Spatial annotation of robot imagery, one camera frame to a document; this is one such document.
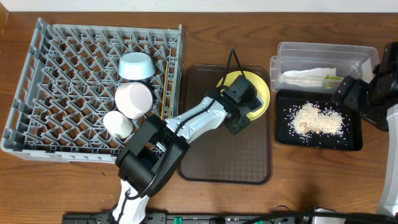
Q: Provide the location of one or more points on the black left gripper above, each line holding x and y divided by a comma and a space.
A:
257, 101

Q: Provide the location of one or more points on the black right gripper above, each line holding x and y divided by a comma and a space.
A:
351, 98

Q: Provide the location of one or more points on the yellow round plate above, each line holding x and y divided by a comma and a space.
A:
261, 87

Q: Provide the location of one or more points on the green yellow snack wrapper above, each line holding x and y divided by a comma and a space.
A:
331, 82

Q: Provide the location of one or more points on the white napkin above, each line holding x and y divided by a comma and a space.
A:
307, 78

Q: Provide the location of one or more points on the pink shallow bowl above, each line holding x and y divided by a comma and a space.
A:
133, 99

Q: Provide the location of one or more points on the light blue bowl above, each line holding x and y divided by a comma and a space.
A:
136, 66

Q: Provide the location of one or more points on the small white cup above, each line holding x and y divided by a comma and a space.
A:
117, 124

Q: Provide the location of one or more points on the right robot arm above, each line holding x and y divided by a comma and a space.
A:
388, 202

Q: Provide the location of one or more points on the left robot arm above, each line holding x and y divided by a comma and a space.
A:
155, 150

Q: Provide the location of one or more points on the clear plastic waste bin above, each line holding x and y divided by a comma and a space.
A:
348, 60

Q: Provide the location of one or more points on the spilled rice pile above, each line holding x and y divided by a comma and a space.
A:
310, 119

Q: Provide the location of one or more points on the black rectangular tray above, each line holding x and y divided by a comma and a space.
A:
288, 104

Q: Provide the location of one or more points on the brown plastic serving tray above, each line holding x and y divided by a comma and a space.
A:
218, 155

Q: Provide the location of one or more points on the grey plastic dish rack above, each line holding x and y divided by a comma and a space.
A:
68, 84

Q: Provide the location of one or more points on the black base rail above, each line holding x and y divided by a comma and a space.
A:
158, 218

